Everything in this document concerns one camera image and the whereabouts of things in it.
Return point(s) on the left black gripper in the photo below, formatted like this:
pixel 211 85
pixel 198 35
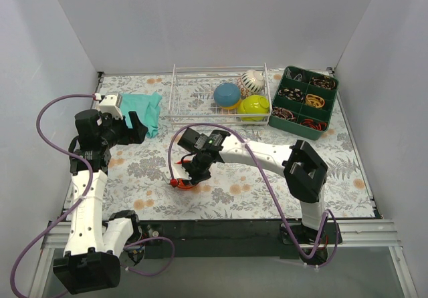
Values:
pixel 126 132

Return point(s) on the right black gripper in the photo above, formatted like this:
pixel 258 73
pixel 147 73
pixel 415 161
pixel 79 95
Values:
pixel 192 173

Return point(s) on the red orange bowl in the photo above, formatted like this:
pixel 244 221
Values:
pixel 185 184

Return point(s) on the yellow orange bowl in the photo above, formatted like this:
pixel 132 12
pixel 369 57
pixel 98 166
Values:
pixel 232 107

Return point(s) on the blue grey bowl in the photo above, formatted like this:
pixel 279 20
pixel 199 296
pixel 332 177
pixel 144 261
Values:
pixel 227 94

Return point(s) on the lime green bowl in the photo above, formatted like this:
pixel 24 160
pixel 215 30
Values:
pixel 254 104

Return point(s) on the white pink bowl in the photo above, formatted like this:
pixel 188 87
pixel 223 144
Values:
pixel 253 80

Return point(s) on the blue patterned bowl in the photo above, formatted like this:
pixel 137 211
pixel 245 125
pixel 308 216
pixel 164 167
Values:
pixel 244 92

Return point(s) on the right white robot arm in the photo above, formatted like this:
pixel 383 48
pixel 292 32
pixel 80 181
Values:
pixel 299 164

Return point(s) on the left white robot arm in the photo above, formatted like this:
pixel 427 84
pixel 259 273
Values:
pixel 91 256

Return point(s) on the teal cloth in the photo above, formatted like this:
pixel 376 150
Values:
pixel 147 108

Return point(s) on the floral table mat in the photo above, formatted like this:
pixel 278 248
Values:
pixel 135 174

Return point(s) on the green compartment organizer tray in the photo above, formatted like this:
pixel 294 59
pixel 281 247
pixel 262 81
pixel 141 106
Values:
pixel 303 102

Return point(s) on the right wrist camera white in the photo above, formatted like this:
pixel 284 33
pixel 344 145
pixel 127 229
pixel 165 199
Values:
pixel 177 172

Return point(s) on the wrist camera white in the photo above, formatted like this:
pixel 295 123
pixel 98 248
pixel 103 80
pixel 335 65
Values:
pixel 110 103
pixel 177 172

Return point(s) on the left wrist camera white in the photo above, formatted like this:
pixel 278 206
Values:
pixel 110 103

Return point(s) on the white wire dish rack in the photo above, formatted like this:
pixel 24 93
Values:
pixel 191 98

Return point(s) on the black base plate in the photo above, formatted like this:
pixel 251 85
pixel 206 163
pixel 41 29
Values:
pixel 216 239

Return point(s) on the aluminium frame rail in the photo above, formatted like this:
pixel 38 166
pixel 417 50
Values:
pixel 355 233

